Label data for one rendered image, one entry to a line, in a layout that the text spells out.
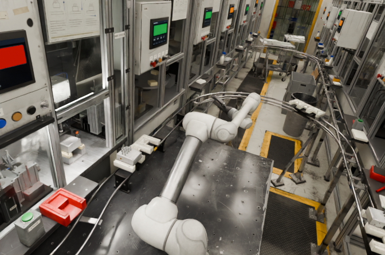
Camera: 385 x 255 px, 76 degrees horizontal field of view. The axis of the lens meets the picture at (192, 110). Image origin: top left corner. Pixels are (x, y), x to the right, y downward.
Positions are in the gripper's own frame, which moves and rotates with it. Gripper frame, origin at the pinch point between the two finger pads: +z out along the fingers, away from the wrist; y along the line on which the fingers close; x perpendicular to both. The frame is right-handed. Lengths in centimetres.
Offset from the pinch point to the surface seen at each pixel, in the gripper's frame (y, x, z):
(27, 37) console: -130, -76, -19
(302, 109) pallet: 77, 85, -33
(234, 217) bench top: -3, -56, -82
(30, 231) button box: -80, -126, -49
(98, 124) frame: -48, -86, 14
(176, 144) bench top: 12, -50, -2
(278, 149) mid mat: 163, 63, -19
